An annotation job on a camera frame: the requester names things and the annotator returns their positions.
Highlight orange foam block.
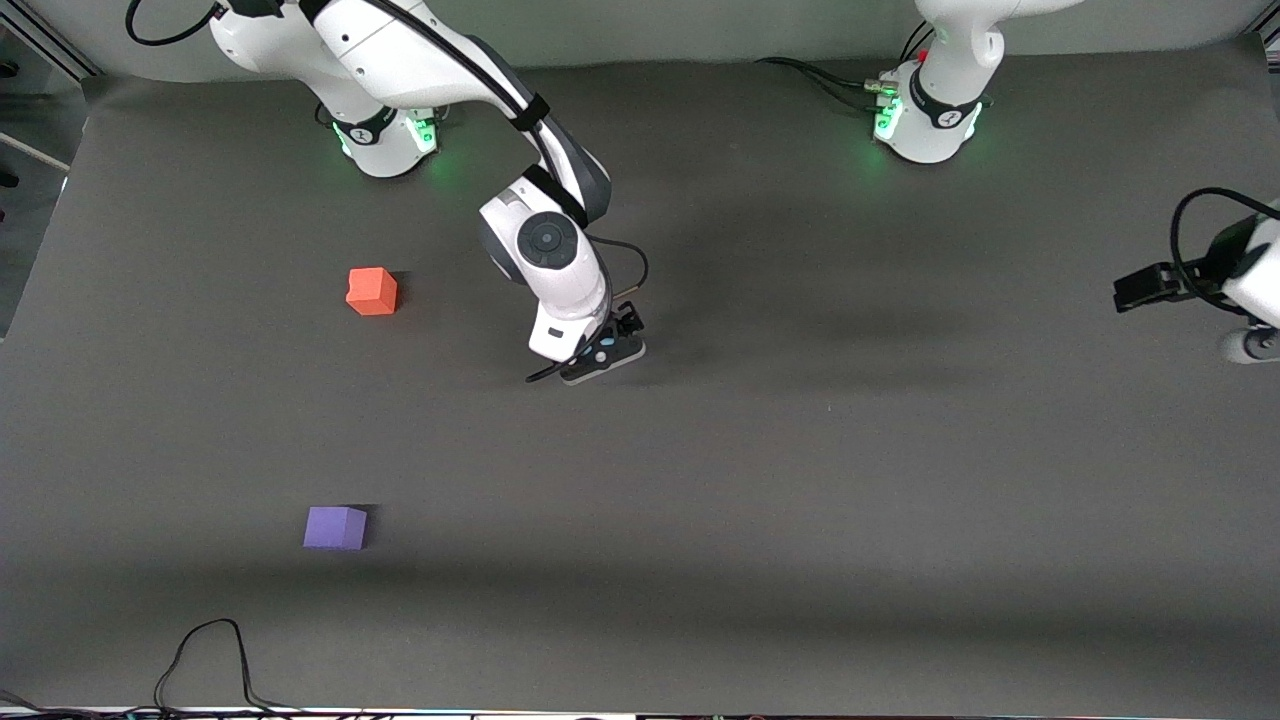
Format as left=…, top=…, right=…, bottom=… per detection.
left=346, top=267, right=399, bottom=317

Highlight purple foam block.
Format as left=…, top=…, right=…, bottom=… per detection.
left=303, top=506, right=368, bottom=551

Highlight dark grey table cover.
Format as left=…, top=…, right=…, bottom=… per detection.
left=0, top=35, right=1280, bottom=716

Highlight black left arm base cables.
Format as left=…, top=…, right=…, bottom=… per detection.
left=755, top=20, right=936, bottom=113

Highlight thin black loose cable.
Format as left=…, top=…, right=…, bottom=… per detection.
left=0, top=618, right=306, bottom=720

